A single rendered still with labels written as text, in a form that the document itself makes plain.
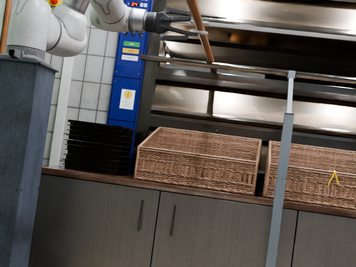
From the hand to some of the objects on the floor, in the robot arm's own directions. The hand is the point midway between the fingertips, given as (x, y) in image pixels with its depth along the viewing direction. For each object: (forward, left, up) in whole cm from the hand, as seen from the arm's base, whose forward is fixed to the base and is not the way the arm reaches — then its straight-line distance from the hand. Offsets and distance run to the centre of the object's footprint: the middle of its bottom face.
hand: (199, 27), depth 215 cm
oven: (+50, +190, -120) cm, 230 cm away
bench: (+47, +68, -120) cm, 145 cm away
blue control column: (-48, +188, -120) cm, 228 cm away
